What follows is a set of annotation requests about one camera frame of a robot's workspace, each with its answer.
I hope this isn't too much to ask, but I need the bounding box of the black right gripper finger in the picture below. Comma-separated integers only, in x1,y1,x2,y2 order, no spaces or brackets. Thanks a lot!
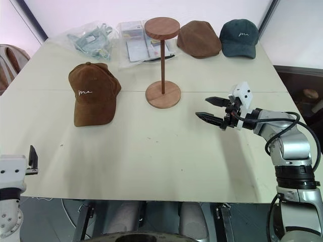
205,96,231,108
195,112,225,128

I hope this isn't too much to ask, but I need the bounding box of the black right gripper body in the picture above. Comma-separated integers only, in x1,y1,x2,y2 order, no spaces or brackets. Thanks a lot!
219,96,242,132

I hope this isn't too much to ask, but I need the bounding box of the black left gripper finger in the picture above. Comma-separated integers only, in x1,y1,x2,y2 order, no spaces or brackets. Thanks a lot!
28,145,39,170

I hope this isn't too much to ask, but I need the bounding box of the wooden hat stand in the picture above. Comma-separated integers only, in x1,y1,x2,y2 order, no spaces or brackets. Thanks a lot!
144,17,182,109

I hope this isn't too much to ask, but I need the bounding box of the brown flat cap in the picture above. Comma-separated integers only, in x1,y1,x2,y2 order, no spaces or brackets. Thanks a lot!
177,20,222,59

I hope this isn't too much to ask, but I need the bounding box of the dark green baseball cap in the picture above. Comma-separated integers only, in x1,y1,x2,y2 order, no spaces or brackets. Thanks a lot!
219,19,260,59

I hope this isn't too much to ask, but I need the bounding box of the dark cabinet with objects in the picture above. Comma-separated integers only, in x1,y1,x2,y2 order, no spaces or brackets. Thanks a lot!
273,65,323,132

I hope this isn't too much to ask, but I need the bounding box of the brown chair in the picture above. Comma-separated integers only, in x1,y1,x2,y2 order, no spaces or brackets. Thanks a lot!
0,44,31,96

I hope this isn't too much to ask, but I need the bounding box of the clear bag with boxes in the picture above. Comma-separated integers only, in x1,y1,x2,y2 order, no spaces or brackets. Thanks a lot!
117,20,183,69

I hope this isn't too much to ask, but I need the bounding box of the clear bag with green items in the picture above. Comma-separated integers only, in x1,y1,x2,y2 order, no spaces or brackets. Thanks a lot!
54,22,119,62

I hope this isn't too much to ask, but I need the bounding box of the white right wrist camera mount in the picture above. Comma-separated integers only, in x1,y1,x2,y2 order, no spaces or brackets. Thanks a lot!
227,81,254,131

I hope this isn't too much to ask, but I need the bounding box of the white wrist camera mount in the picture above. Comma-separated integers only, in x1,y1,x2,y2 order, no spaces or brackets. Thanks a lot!
0,154,27,190
227,81,254,131

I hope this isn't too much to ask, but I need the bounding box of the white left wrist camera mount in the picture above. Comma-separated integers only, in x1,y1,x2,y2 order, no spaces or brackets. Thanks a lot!
0,154,27,190

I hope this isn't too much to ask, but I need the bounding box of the black table leg bracket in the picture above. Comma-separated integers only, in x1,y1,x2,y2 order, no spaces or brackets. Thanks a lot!
74,201,96,242
213,202,234,242

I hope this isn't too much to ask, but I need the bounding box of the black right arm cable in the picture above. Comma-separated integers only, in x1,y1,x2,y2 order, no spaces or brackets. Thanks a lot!
233,110,322,177

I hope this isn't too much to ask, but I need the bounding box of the brown corduroy baseball cap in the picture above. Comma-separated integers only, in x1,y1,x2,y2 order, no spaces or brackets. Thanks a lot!
68,62,122,127

